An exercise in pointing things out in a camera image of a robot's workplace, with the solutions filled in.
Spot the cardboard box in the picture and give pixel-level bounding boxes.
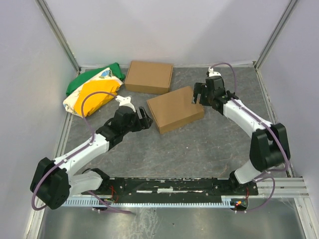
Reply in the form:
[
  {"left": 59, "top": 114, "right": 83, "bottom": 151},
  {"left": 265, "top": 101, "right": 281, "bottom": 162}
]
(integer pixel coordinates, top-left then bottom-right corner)
[
  {"left": 147, "top": 86, "right": 204, "bottom": 134},
  {"left": 125, "top": 60, "right": 173, "bottom": 95}
]

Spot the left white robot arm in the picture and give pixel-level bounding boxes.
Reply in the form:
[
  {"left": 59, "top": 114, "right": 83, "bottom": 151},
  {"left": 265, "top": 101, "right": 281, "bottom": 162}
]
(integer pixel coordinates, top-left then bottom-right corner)
[{"left": 30, "top": 106, "right": 153, "bottom": 211}]

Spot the closed folded cardboard box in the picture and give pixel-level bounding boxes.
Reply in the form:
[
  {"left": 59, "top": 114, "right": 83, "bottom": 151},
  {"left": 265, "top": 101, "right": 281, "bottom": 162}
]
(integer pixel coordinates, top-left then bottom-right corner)
[{"left": 125, "top": 60, "right": 173, "bottom": 95}]

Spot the green yellow white cloth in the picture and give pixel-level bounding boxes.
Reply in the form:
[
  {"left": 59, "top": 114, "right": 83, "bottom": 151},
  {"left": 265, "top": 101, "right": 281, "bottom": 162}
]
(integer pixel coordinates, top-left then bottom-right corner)
[{"left": 63, "top": 62, "right": 125, "bottom": 117}]

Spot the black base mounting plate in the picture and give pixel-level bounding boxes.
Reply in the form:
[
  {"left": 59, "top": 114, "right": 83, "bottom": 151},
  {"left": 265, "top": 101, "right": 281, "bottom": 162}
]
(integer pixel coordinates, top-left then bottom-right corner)
[{"left": 93, "top": 177, "right": 259, "bottom": 204}]

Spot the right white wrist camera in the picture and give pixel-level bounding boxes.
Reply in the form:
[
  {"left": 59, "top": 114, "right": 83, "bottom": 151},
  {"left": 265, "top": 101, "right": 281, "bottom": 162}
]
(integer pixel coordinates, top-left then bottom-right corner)
[{"left": 206, "top": 67, "right": 221, "bottom": 78}]

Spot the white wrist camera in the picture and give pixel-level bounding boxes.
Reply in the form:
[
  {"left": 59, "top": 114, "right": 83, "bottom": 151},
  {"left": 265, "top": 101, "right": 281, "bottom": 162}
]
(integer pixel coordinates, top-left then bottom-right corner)
[
  {"left": 115, "top": 95, "right": 136, "bottom": 112},
  {"left": 206, "top": 67, "right": 221, "bottom": 78}
]

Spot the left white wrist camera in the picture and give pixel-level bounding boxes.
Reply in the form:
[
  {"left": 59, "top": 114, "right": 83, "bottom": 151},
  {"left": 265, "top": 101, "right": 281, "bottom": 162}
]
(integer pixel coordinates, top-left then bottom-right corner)
[{"left": 115, "top": 95, "right": 136, "bottom": 112}]

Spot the right aluminium frame post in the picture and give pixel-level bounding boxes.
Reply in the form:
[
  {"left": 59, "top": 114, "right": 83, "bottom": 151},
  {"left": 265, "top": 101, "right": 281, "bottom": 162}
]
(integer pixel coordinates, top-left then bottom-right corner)
[{"left": 253, "top": 0, "right": 300, "bottom": 70}]

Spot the aluminium frame post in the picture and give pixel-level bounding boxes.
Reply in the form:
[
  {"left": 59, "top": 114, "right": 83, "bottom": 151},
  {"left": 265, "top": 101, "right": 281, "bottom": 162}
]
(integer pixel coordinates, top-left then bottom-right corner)
[
  {"left": 253, "top": 0, "right": 300, "bottom": 70},
  {"left": 35, "top": 0, "right": 81, "bottom": 73}
]

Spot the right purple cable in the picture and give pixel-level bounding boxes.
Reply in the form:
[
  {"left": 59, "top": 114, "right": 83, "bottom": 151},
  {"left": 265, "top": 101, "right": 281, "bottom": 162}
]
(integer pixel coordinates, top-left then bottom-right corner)
[{"left": 209, "top": 62, "right": 291, "bottom": 214}]

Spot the purple cable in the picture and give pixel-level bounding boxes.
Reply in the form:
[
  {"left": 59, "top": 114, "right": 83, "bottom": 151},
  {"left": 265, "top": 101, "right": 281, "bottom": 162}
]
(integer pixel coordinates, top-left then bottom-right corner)
[
  {"left": 31, "top": 91, "right": 134, "bottom": 215},
  {"left": 209, "top": 62, "right": 291, "bottom": 214}
]

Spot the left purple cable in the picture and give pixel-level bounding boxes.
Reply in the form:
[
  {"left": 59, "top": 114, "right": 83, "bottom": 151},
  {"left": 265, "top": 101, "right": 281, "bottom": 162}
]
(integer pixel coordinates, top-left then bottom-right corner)
[{"left": 31, "top": 91, "right": 134, "bottom": 215}]

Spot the light blue slotted cable duct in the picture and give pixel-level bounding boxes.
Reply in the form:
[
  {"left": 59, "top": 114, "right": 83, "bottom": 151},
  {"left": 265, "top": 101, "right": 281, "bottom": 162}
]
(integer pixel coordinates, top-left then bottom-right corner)
[{"left": 61, "top": 195, "right": 246, "bottom": 209}]

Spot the aluminium front rail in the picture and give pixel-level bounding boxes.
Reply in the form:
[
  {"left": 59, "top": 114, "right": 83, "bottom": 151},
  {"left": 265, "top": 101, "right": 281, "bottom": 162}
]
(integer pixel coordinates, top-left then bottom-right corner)
[{"left": 34, "top": 176, "right": 312, "bottom": 199}]

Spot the left aluminium frame post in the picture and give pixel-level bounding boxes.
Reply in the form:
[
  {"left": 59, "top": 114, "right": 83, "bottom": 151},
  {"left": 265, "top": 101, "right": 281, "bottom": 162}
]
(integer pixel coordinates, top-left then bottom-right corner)
[{"left": 35, "top": 0, "right": 81, "bottom": 73}]

